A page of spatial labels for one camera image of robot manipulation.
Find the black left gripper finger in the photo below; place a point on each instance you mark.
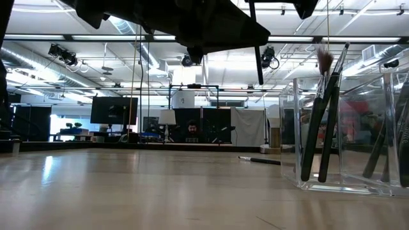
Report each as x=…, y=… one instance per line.
x=233, y=19
x=230, y=41

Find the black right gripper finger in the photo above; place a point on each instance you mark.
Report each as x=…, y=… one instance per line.
x=274, y=1

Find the fluffy powder makeup brush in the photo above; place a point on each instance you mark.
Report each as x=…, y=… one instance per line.
x=313, y=143

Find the clear acrylic brush container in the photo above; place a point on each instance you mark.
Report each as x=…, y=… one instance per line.
x=351, y=188

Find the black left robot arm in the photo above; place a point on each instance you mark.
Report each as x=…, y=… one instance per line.
x=83, y=6

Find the black track spotlight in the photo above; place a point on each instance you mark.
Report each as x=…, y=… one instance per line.
x=341, y=9
x=283, y=9

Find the white hanging box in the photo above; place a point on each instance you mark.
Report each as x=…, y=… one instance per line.
x=183, y=99

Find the white ceiling vent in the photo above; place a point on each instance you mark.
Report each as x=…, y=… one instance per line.
x=369, y=52

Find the black backdrop panel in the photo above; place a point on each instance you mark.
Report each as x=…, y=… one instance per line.
x=211, y=121

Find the white hanging sheet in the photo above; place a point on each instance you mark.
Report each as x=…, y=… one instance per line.
x=249, y=127

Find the person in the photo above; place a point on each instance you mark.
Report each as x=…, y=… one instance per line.
x=192, y=127

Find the white shade table lamp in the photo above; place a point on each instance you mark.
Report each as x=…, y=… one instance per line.
x=167, y=116

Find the brass lamp with white bulb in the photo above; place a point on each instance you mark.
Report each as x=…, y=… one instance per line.
x=275, y=137

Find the blue table with plants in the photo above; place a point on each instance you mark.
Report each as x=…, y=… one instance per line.
x=73, y=131

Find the black ceiling camera rig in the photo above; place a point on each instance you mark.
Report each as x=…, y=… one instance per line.
x=266, y=57
x=64, y=56

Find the black dome ceiling camera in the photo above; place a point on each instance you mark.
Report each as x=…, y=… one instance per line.
x=186, y=61

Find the black pipe frame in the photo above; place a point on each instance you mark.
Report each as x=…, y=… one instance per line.
x=207, y=86

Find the small black ceiling camera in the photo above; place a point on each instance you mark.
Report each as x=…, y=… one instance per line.
x=391, y=64

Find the large black wall monitor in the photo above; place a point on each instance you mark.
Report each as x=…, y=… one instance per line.
x=113, y=110

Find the black aluminium table frame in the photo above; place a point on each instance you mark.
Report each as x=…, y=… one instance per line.
x=143, y=146

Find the silver ventilation duct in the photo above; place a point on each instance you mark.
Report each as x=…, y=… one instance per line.
x=38, y=72

